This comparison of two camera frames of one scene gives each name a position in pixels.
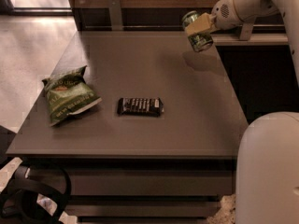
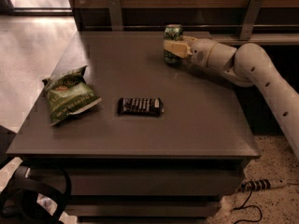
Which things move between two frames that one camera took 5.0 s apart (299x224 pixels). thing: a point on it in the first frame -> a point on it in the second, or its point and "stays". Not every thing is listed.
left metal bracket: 114,3 stays
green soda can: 199,41 -> 172,32
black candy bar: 145,106 stays
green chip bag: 68,93 stays
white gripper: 222,14 -> 199,52
